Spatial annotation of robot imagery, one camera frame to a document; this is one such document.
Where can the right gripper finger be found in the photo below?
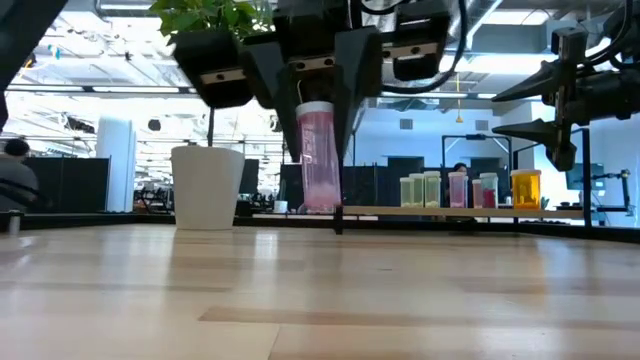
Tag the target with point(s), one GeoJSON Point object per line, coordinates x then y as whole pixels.
{"type": "Point", "coordinates": [535, 82]}
{"type": "Point", "coordinates": [535, 132]}

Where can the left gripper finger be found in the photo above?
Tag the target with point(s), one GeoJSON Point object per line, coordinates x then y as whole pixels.
{"type": "Point", "coordinates": [357, 70]}
{"type": "Point", "coordinates": [272, 75]}

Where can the large orange pill bottle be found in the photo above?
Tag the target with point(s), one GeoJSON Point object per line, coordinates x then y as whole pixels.
{"type": "Point", "coordinates": [526, 190]}

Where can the blue bottle with red pills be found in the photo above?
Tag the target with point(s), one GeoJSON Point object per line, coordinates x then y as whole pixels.
{"type": "Point", "coordinates": [490, 192]}

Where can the large yellow-green pill bottle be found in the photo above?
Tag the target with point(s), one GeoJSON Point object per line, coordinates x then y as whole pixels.
{"type": "Point", "coordinates": [433, 190]}

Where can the small yellow-green pill bottle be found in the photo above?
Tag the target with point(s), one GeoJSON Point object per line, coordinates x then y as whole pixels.
{"type": "Point", "coordinates": [418, 190]}
{"type": "Point", "coordinates": [406, 192]}

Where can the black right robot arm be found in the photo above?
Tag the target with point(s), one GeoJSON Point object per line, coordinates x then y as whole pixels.
{"type": "Point", "coordinates": [625, 30]}

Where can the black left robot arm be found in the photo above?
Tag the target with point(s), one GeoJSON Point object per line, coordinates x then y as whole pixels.
{"type": "Point", "coordinates": [20, 30]}

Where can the black computer monitor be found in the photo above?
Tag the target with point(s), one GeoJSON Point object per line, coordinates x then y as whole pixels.
{"type": "Point", "coordinates": [597, 175]}

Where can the person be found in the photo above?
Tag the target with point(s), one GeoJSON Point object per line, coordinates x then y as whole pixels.
{"type": "Point", "coordinates": [460, 168]}
{"type": "Point", "coordinates": [15, 180]}

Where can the small green tree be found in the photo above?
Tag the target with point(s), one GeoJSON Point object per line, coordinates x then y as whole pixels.
{"type": "Point", "coordinates": [200, 15]}

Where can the white cup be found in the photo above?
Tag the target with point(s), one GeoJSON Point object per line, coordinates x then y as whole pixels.
{"type": "Point", "coordinates": [280, 206]}

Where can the white building column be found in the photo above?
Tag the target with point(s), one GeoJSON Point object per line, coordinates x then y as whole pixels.
{"type": "Point", "coordinates": [117, 165]}

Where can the black partition panel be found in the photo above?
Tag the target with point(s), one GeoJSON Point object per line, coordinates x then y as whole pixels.
{"type": "Point", "coordinates": [70, 185]}

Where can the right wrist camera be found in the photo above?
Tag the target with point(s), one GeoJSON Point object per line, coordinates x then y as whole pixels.
{"type": "Point", "coordinates": [569, 40]}

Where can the black metal gantry frame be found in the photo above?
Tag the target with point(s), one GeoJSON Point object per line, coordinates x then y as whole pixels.
{"type": "Point", "coordinates": [475, 136]}

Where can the wooden shelf with black frame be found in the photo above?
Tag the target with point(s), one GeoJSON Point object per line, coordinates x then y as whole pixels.
{"type": "Point", "coordinates": [450, 212]}

